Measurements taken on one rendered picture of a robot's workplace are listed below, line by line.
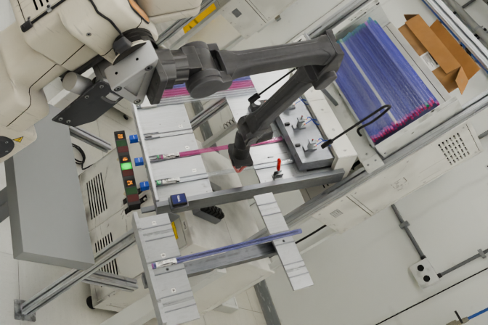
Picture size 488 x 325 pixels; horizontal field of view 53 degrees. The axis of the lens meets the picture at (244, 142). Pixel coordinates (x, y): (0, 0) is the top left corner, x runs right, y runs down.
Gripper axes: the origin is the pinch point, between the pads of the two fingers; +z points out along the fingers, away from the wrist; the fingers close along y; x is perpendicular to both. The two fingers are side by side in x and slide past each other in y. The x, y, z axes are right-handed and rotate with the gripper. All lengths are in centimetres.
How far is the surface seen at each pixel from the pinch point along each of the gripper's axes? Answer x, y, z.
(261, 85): -23.7, 42.9, 2.9
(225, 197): 7.1, -9.4, 2.3
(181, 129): 15.5, 24.0, 1.7
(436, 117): -67, -10, -25
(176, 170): 21.7, 4.8, 1.2
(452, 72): -104, 24, -9
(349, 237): -104, 27, 143
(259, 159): -10.0, 4.0, 1.9
